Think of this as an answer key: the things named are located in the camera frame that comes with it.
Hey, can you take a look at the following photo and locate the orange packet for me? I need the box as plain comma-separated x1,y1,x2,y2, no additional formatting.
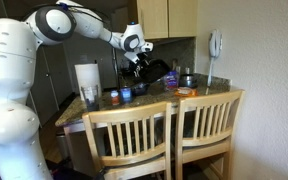
173,87,199,98

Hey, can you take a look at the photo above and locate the blue can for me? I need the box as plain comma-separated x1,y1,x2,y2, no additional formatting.
120,87,133,104

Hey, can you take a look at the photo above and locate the clear glass cup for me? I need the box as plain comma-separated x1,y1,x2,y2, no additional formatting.
80,84,100,112

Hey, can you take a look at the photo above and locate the narrow wooden wall cabinet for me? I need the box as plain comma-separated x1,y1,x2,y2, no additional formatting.
111,7,132,34

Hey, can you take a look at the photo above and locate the white paper towel roll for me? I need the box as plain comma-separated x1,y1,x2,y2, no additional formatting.
74,59,102,102

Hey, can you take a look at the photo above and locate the light wooden upper cabinet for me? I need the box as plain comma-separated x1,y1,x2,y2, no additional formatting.
135,0,198,42

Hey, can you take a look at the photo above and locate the white phone cord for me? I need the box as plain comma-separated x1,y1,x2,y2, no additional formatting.
206,56,216,88

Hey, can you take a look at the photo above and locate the white food item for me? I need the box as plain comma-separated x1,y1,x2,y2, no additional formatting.
177,86,193,95

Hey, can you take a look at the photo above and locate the grey closet door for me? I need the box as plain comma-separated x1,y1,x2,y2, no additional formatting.
38,44,72,126

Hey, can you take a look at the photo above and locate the black rectangular plastic dish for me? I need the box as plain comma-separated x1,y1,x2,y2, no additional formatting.
139,58,172,84

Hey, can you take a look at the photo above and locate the small black bowl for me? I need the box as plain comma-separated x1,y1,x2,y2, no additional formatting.
131,82,150,97

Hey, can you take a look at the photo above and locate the brown bottle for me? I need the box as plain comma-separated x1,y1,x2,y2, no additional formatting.
171,58,179,73

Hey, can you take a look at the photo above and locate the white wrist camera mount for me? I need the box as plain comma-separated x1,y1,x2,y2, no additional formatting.
139,41,154,54

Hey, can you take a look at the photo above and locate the orange pill bottle white cap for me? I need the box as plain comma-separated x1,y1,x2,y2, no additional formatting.
110,90,121,106

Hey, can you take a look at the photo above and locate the white wall phone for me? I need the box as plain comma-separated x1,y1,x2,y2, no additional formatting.
208,29,224,59

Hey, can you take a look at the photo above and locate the grey trash bin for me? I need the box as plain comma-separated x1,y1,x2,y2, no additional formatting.
55,132,71,160

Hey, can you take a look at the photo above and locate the light wooden slat chair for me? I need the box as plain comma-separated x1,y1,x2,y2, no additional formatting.
174,89,246,180
81,100,174,180

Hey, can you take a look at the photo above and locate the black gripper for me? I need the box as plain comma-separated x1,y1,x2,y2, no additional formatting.
132,54,150,83

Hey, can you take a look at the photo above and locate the grey refrigerator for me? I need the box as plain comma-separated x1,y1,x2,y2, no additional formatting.
63,33,119,90

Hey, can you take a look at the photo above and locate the small metal pot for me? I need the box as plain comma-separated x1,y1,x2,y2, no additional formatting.
179,73,198,89

